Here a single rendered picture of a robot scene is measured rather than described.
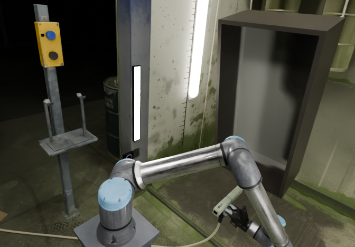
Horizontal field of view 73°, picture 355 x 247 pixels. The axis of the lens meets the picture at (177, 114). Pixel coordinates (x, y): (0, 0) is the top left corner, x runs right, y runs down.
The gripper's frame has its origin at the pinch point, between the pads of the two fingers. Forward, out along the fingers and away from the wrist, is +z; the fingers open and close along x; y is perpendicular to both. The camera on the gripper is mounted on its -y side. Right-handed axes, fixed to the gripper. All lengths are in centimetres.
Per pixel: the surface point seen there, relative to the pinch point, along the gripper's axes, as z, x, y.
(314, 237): -58, 66, 43
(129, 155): 84, -14, 6
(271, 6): 68, 149, -111
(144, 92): 92, 7, -43
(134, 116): 88, -5, -26
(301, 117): -17, 30, -66
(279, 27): 10, 23, -111
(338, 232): -72, 87, 43
